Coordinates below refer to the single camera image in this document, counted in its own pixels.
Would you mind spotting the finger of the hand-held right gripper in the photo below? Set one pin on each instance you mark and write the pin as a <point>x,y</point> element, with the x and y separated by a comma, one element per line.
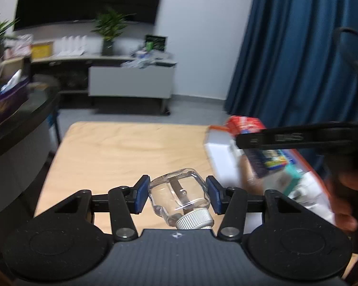
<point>286,138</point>

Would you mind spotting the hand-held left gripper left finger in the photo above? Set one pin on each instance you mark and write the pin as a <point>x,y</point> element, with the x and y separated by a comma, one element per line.
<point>141,195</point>

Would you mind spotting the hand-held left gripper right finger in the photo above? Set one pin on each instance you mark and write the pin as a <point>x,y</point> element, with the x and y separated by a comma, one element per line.
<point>213,196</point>

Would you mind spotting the red blue playing card box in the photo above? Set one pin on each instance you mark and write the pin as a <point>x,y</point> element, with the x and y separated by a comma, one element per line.
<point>265,162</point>

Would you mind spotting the clear glass bottle white cap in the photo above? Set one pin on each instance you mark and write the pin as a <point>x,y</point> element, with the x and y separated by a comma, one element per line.
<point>179,190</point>

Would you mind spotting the orange cardboard box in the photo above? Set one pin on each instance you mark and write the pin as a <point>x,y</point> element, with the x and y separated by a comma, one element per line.
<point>220,155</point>

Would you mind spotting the teal bandage box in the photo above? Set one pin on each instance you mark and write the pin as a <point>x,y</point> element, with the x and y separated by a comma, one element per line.
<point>292,181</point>

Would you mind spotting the person's right hand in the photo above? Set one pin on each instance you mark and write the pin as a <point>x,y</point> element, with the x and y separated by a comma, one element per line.
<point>343,214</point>

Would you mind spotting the blue curtain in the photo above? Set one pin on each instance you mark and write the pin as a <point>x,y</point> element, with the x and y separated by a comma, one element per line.
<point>286,50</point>

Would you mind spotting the white television cabinet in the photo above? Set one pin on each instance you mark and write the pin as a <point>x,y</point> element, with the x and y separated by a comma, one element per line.
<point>131,82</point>

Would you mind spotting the clear plastic packaging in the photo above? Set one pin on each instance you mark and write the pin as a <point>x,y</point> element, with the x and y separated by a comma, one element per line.
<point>135,64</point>

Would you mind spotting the dark round side table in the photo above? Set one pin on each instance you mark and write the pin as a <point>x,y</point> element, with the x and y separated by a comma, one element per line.
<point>15,155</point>

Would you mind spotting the potted plant in glass vase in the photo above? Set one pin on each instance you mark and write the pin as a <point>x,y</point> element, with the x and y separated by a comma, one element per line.
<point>108,47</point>

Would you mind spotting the green black box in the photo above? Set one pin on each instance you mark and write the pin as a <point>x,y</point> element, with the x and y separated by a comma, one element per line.
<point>156,42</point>

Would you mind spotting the purple patterned tray box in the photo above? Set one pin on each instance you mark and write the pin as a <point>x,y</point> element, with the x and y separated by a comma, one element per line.
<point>6,107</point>

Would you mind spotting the white router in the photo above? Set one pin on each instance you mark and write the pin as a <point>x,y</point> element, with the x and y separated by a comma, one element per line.
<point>70,46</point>

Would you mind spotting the yellow box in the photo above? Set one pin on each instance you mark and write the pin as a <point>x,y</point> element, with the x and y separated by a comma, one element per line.
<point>41,50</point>

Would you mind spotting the white plastic bag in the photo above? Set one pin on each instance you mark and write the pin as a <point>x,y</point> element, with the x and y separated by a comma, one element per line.
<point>18,44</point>

